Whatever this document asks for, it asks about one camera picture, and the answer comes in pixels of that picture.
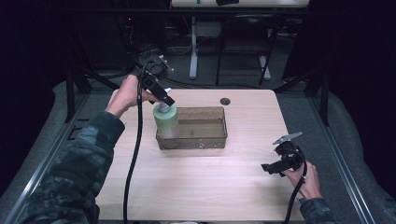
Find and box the black chair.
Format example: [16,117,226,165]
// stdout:
[215,12,283,87]

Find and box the left hand-held gripper cable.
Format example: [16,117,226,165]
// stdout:
[122,61,157,224]

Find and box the black computer tower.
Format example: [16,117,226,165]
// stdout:
[115,13,139,71]

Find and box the black metal stand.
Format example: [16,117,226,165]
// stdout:
[273,65,332,127]
[62,59,120,124]

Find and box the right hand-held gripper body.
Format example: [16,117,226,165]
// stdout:
[272,132,307,172]

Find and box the person's left hand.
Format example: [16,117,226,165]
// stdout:
[105,74,157,119]

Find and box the aluminium floor rail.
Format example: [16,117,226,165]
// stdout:
[3,92,92,224]
[309,91,378,224]

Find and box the transparent brown plastic container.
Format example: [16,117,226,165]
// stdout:
[155,106,229,151]

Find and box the hand-held gripper cable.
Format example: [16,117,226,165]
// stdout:
[122,61,157,224]
[281,148,309,224]

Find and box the white desk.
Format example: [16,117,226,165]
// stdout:
[170,0,311,81]

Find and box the right hand-held gripper cable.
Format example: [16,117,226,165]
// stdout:
[281,148,309,224]

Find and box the person's right hand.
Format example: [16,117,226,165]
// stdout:
[282,160,322,201]

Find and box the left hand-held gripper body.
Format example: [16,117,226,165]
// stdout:
[140,54,175,94]

